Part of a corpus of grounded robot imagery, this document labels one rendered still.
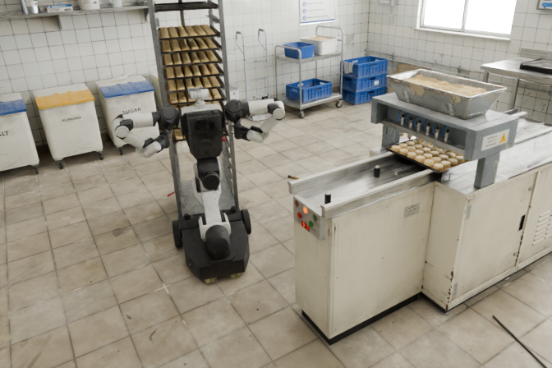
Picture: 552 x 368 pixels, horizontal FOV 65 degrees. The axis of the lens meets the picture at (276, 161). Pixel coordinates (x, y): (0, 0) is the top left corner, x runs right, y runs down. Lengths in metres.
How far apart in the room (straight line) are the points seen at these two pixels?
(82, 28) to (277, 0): 2.57
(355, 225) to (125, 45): 4.13
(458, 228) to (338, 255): 0.67
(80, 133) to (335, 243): 3.54
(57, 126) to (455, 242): 3.96
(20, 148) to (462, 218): 4.16
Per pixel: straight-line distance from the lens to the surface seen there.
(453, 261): 2.58
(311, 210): 2.10
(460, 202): 2.40
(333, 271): 2.22
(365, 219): 2.19
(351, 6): 7.18
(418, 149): 2.62
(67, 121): 5.01
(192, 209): 3.58
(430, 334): 2.75
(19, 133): 5.02
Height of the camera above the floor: 1.91
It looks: 24 degrees down
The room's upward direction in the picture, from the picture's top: 2 degrees counter-clockwise
